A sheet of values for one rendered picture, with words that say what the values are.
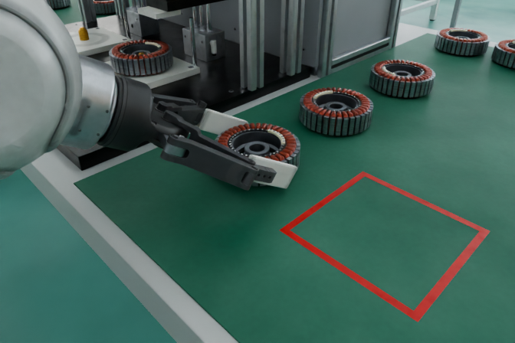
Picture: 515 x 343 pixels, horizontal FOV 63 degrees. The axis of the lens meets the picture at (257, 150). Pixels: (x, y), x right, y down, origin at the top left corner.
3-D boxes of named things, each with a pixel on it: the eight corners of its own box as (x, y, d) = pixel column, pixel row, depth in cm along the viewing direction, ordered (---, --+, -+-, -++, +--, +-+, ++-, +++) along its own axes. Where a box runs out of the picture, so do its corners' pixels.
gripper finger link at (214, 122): (198, 129, 57) (196, 127, 57) (240, 141, 61) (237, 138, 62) (208, 109, 56) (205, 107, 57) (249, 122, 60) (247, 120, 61)
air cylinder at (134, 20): (141, 37, 99) (138, 13, 96) (125, 31, 104) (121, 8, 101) (159, 33, 102) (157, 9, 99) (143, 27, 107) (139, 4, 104)
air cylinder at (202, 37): (206, 62, 84) (205, 34, 81) (184, 53, 89) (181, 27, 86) (225, 57, 87) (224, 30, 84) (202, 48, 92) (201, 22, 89)
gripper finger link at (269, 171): (237, 159, 45) (250, 173, 43) (273, 168, 48) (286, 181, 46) (231, 171, 46) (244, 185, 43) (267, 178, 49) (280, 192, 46)
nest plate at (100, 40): (67, 60, 85) (65, 54, 84) (38, 44, 94) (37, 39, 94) (132, 44, 94) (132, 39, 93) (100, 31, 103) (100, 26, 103)
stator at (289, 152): (237, 199, 50) (236, 173, 48) (201, 155, 58) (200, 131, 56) (315, 174, 54) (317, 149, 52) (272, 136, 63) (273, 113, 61)
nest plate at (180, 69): (129, 96, 70) (127, 89, 70) (87, 73, 80) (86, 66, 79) (200, 73, 79) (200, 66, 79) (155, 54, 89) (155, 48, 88)
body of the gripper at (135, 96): (84, 123, 47) (159, 142, 53) (97, 159, 41) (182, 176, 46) (107, 61, 45) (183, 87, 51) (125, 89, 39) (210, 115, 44)
